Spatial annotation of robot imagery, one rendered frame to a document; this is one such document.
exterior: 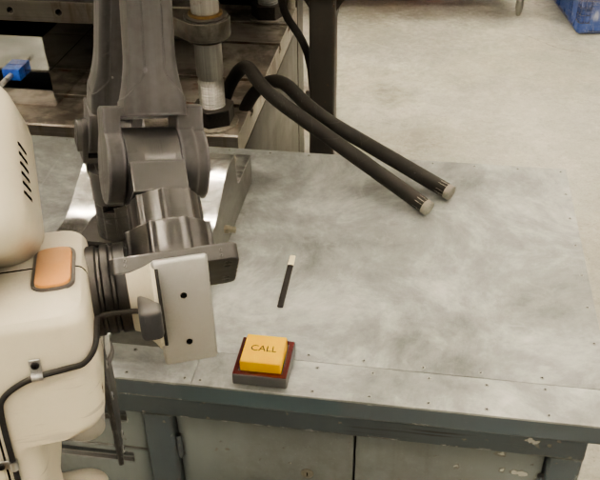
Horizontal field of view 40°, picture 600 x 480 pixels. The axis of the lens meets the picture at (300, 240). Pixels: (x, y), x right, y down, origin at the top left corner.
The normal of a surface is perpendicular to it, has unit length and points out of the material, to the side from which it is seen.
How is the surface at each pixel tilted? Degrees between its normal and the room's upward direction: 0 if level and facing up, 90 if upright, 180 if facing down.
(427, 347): 0
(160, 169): 38
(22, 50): 90
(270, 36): 0
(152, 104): 62
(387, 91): 1
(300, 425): 90
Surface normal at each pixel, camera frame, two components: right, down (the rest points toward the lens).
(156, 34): 0.36, 0.07
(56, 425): 0.22, 0.44
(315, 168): -0.01, -0.82
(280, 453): -0.15, 0.57
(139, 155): 0.31, -0.34
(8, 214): 0.73, -0.14
